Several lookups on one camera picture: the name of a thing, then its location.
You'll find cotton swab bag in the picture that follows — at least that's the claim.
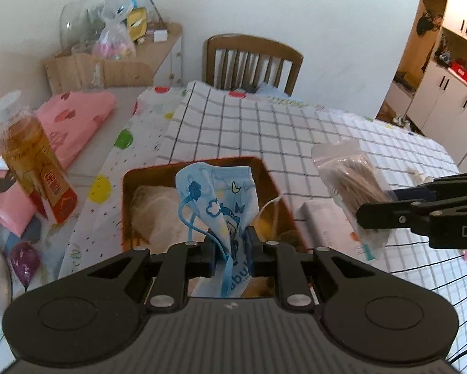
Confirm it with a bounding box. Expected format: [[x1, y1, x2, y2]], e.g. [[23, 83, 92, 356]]
[[311, 138, 396, 259]]

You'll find blue child face mask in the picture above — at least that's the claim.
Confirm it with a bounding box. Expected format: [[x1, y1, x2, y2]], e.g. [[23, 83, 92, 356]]
[[175, 162, 259, 298]]

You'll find tea bag packet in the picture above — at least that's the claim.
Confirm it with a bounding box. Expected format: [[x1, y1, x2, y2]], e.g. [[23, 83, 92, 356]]
[[252, 196, 300, 248]]

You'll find red gold metal tin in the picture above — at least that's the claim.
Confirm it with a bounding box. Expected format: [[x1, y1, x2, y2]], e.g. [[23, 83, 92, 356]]
[[123, 156, 304, 298]]

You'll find polka dot cloth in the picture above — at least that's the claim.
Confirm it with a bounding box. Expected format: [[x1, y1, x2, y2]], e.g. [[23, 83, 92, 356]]
[[59, 87, 186, 278]]

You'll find checkered tablecloth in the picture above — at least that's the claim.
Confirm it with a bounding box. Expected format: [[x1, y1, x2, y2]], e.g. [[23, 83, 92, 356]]
[[156, 82, 467, 373]]

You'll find purple round object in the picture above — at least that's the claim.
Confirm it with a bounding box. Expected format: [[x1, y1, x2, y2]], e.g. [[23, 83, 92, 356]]
[[9, 242, 41, 290]]

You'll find blue seat cushion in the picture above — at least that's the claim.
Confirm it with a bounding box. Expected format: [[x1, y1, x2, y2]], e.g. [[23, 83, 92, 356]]
[[255, 83, 290, 99]]

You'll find orange drink bottle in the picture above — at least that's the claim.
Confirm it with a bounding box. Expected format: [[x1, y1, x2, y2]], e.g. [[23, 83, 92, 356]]
[[0, 90, 78, 225]]

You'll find wooden side cabinet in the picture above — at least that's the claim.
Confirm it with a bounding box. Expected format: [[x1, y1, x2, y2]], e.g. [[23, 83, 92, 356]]
[[134, 23, 182, 87]]

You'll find cardboard box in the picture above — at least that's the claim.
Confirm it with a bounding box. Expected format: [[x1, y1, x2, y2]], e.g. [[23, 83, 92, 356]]
[[44, 53, 156, 95]]

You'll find wooden chair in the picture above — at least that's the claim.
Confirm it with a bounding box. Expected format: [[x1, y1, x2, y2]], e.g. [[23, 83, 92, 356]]
[[204, 34, 304, 95]]

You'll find plastic bag of candies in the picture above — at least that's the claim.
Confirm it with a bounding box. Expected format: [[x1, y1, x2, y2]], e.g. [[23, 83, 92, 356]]
[[91, 0, 136, 60]]

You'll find yellow alarm clock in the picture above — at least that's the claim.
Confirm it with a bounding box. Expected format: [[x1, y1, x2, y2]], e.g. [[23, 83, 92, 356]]
[[126, 7, 147, 41]]

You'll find clear glass bowl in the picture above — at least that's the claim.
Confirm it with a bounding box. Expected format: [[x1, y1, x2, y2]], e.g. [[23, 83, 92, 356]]
[[59, 0, 106, 51]]

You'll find grey white wall cabinet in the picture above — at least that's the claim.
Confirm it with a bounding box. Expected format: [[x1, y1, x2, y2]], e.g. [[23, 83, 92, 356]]
[[385, 0, 467, 168]]

